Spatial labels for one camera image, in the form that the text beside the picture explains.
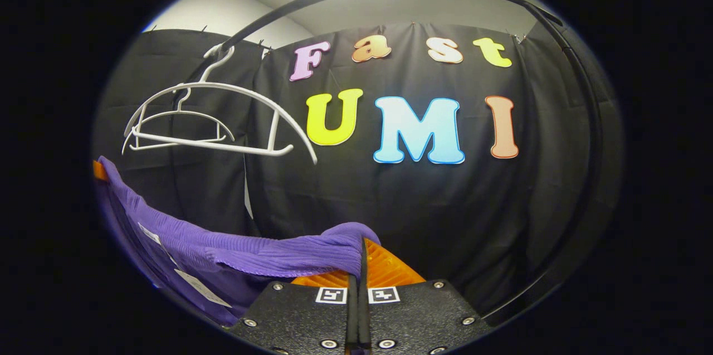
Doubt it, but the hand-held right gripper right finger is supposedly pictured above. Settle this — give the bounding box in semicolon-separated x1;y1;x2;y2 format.
359;238;494;355

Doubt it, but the purple ribbed jacket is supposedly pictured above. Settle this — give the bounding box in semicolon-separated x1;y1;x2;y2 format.
95;155;382;327

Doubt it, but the white plastic clothes hanger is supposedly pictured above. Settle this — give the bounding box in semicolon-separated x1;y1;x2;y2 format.
121;43;318;165
131;87;235;150

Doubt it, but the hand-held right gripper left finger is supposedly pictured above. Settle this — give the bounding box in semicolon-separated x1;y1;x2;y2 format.
228;269;360;355

